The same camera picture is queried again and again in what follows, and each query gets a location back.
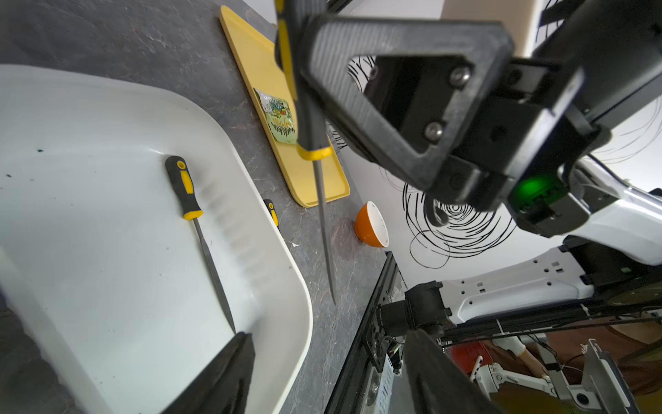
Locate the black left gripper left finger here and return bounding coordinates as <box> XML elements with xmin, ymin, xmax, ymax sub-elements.
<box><xmin>163</xmin><ymin>332</ymin><xmax>255</xmax><ymax>414</ymax></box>

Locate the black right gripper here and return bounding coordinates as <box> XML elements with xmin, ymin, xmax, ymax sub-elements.
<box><xmin>297</xmin><ymin>14</ymin><xmax>613</xmax><ymax>237</ymax></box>

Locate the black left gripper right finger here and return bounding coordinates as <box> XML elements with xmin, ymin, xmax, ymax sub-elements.
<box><xmin>404</xmin><ymin>329</ymin><xmax>497</xmax><ymax>413</ymax></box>

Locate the file tool top black-yellow handle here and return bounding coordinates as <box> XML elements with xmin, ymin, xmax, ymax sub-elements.
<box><xmin>274</xmin><ymin>1</ymin><xmax>336</xmax><ymax>301</ymax></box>

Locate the file tool black-yellow handle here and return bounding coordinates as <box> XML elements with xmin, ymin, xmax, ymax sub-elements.
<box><xmin>165</xmin><ymin>155</ymin><xmax>236</xmax><ymax>333</ymax></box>
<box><xmin>274</xmin><ymin>1</ymin><xmax>336</xmax><ymax>301</ymax></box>
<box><xmin>264</xmin><ymin>198</ymin><xmax>280</xmax><ymax>228</ymax></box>

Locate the white plastic storage box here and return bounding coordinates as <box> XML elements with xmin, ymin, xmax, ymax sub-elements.
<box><xmin>1</xmin><ymin>65</ymin><xmax>312</xmax><ymax>413</ymax></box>

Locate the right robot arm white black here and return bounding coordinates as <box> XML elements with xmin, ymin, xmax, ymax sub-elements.
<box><xmin>276</xmin><ymin>1</ymin><xmax>661</xmax><ymax>342</ymax></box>

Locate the yellow tray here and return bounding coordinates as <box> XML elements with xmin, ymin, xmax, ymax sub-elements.
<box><xmin>219</xmin><ymin>5</ymin><xmax>318</xmax><ymax>208</ymax></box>

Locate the green snack packet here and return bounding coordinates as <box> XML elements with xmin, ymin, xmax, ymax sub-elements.
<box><xmin>254</xmin><ymin>89</ymin><xmax>298</xmax><ymax>145</ymax></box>

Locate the orange white bowl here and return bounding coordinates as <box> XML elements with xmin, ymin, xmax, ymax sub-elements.
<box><xmin>354</xmin><ymin>201</ymin><xmax>390</xmax><ymax>248</ymax></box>

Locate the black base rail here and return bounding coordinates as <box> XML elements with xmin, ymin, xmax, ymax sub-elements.
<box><xmin>325</xmin><ymin>252</ymin><xmax>401</xmax><ymax>413</ymax></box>

